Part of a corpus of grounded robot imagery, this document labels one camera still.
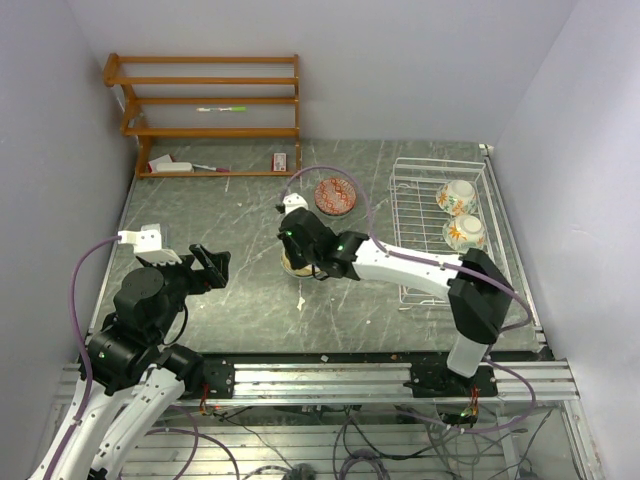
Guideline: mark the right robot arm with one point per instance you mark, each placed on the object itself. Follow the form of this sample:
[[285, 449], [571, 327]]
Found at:
[[478, 294]]

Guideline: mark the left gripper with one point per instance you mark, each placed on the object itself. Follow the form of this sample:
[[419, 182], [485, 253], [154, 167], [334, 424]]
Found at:
[[198, 277]]

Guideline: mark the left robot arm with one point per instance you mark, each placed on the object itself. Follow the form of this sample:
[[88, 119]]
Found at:
[[129, 374]]

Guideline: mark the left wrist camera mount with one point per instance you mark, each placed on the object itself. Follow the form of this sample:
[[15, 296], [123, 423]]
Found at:
[[150, 244]]

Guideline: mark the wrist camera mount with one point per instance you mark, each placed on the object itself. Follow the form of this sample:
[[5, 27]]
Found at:
[[291, 202], [150, 244]]

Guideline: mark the green white pen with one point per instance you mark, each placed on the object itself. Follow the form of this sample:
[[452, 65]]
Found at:
[[234, 109]]

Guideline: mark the small red white box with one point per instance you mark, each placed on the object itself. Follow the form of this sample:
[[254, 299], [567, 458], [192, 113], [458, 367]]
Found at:
[[279, 162]]

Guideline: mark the pink white pen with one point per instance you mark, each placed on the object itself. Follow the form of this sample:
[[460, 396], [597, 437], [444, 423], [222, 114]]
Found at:
[[210, 168]]

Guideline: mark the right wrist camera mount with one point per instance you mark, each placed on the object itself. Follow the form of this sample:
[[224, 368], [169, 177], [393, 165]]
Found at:
[[291, 202]]

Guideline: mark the wooden shelf rack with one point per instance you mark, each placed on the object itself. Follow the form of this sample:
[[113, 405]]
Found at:
[[161, 94]]

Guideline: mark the red patterned bowl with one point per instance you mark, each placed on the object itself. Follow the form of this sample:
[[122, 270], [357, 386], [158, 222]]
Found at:
[[335, 197]]

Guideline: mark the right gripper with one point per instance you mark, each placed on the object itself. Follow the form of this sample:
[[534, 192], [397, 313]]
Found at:
[[294, 261]]

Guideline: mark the orange flower bowl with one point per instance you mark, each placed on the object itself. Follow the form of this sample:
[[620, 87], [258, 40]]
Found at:
[[463, 232], [457, 197]]

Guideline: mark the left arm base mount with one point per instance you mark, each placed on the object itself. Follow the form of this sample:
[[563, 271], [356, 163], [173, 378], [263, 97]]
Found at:
[[218, 379]]

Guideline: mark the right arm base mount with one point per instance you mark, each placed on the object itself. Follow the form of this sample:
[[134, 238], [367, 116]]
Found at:
[[431, 378]]

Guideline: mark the orange blue patterned bowl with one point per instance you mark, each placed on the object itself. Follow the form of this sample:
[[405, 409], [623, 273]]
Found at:
[[304, 272]]

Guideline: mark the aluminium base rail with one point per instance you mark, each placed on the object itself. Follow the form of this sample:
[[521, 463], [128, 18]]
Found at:
[[306, 384]]

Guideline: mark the white wire dish rack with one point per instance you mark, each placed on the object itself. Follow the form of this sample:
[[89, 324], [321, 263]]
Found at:
[[418, 220]]

